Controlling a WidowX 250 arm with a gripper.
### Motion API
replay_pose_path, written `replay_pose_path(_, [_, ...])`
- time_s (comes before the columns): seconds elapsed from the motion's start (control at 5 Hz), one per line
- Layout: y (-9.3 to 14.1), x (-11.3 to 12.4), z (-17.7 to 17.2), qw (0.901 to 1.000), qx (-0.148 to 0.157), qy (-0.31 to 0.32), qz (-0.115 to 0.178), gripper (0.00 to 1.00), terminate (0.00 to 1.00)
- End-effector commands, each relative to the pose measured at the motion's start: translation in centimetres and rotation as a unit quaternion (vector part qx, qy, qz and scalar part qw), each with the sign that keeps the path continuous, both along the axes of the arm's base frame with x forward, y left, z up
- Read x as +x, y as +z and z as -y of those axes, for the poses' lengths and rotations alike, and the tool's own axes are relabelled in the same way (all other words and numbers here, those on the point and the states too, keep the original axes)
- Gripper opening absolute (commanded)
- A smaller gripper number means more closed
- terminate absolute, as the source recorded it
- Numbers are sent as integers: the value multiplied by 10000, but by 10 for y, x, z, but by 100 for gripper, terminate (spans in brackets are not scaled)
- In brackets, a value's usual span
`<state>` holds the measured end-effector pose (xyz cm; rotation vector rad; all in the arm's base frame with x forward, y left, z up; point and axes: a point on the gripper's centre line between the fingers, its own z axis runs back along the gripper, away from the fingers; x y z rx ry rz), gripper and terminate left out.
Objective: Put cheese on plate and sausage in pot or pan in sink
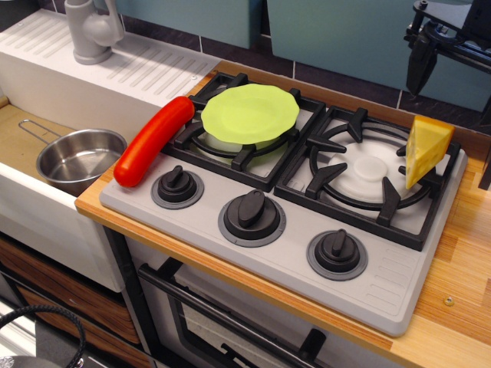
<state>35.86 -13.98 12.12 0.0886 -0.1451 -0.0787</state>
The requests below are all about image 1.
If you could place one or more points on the black left burner grate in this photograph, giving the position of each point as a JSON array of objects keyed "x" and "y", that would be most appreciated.
[{"x": 230, "y": 166}]

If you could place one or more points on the small steel pot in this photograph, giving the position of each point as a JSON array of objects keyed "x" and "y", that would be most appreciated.
[{"x": 74, "y": 161}]

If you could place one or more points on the black burner grate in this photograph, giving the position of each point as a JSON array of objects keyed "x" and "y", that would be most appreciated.
[
  {"x": 351, "y": 168},
  {"x": 230, "y": 166}
]

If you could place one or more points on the black left stove knob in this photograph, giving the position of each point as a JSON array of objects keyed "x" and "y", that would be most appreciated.
[{"x": 177, "y": 189}]

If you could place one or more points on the yellow cheese wedge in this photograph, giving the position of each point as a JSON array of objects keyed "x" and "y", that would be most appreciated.
[{"x": 426, "y": 146}]

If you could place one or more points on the white sink unit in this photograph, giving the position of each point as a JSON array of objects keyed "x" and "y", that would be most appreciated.
[{"x": 44, "y": 90}]

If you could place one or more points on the light green plate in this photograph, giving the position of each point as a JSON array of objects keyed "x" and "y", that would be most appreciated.
[{"x": 250, "y": 114}]

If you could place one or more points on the black stove knob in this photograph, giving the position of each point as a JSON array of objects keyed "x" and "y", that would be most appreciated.
[
  {"x": 252, "y": 220},
  {"x": 177, "y": 189},
  {"x": 337, "y": 255}
]

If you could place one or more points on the grey toy stove top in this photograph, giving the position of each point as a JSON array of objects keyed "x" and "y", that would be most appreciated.
[{"x": 383, "y": 296}]

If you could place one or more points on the teal right wall cabinet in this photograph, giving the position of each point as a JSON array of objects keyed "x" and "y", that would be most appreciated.
[{"x": 365, "y": 40}]

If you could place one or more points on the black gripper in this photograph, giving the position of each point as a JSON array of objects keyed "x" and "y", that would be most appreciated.
[{"x": 458, "y": 32}]

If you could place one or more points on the red toy sausage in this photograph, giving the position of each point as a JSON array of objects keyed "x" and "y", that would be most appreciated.
[{"x": 143, "y": 150}]

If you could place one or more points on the wooden drawer fronts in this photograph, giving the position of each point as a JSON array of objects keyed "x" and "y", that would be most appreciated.
[{"x": 109, "y": 328}]

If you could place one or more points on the black right burner grate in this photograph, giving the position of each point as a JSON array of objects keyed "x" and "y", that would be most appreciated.
[{"x": 351, "y": 168}]

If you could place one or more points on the grey toy faucet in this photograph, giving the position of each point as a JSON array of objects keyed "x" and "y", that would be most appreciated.
[{"x": 93, "y": 35}]

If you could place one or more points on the oven door with black handle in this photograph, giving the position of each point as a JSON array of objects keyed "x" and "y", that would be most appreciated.
[{"x": 218, "y": 325}]

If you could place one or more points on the black right stove knob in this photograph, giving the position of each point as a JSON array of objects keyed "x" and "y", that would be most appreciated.
[{"x": 337, "y": 255}]

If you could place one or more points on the black middle stove knob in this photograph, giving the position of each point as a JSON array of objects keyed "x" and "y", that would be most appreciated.
[{"x": 252, "y": 220}]

